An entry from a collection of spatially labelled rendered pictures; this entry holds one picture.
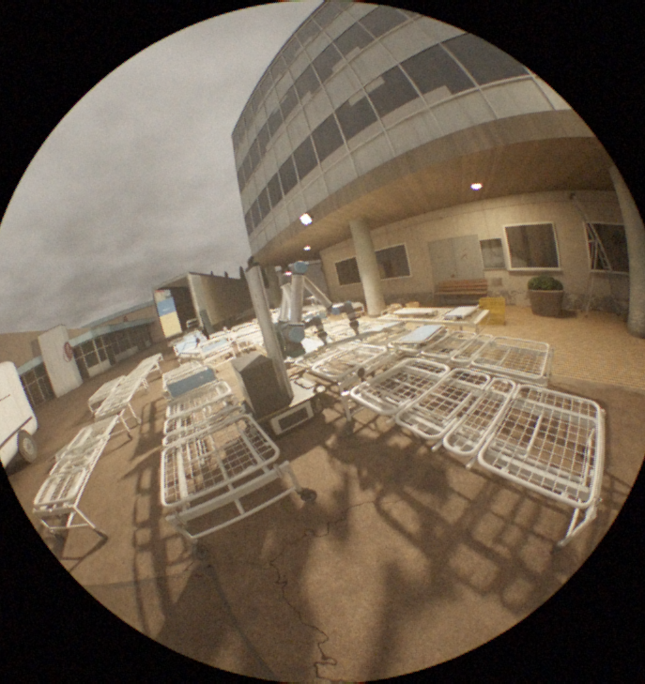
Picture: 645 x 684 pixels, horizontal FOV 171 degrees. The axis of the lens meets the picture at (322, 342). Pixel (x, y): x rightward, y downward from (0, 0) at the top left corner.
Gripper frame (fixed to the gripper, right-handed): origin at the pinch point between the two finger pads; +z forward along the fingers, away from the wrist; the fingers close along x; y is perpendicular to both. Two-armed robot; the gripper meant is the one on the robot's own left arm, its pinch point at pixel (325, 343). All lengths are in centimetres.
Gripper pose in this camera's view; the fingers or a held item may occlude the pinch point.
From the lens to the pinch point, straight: 242.2
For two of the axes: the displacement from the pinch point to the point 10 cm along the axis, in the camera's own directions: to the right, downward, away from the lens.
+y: 7.7, -2.5, -5.8
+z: 3.2, 9.5, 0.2
